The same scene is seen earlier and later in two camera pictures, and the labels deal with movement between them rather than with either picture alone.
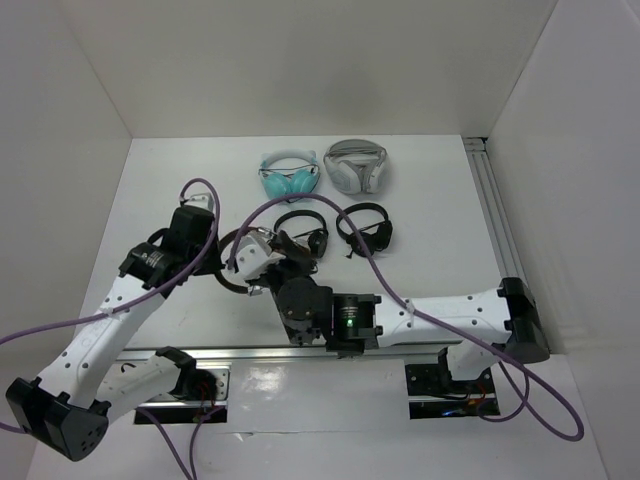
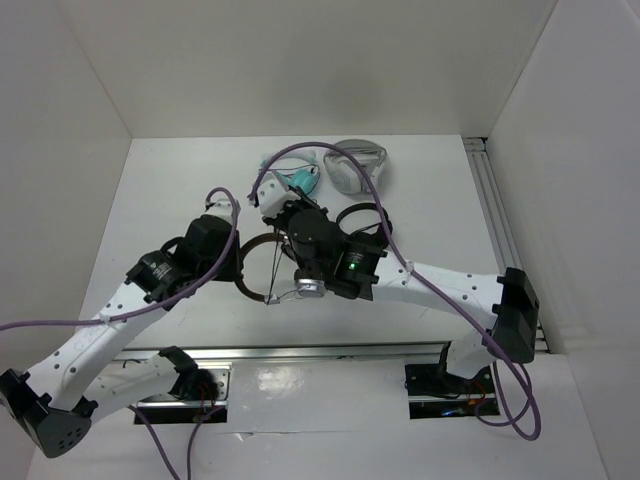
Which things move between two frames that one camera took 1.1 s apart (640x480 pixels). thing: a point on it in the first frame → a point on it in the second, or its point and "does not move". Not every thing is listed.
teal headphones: x=281 y=182 does not move
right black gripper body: x=294 y=339 → x=306 y=269
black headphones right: x=376 y=242 does not move
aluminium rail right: x=503 y=238 does not move
